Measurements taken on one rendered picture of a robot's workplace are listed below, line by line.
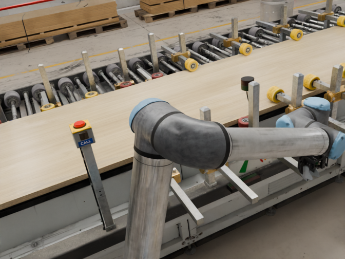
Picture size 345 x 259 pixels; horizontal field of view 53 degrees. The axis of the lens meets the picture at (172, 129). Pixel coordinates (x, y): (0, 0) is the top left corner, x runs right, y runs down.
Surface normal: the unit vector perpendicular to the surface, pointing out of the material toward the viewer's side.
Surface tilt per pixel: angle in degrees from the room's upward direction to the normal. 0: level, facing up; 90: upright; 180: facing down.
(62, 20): 90
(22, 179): 0
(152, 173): 81
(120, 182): 90
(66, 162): 0
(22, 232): 90
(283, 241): 0
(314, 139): 59
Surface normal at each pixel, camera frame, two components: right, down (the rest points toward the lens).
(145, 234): 0.05, 0.39
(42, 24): 0.40, 0.44
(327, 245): -0.11, -0.84
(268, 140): 0.57, -0.21
